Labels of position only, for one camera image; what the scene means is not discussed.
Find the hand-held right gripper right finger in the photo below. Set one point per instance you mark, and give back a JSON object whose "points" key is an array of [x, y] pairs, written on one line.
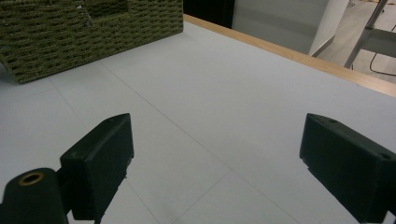
{"points": [[348, 168]]}

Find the white partition panel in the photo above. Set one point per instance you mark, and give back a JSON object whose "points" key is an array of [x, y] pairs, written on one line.
{"points": [[274, 25]]}

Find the white metal desk frame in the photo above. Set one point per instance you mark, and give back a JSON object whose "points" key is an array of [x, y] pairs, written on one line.
{"points": [[378, 40]]}

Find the green woven basket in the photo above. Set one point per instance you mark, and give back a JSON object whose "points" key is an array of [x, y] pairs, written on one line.
{"points": [[77, 37]]}

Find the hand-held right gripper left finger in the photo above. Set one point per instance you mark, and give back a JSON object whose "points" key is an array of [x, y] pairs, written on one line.
{"points": [[99, 168]]}

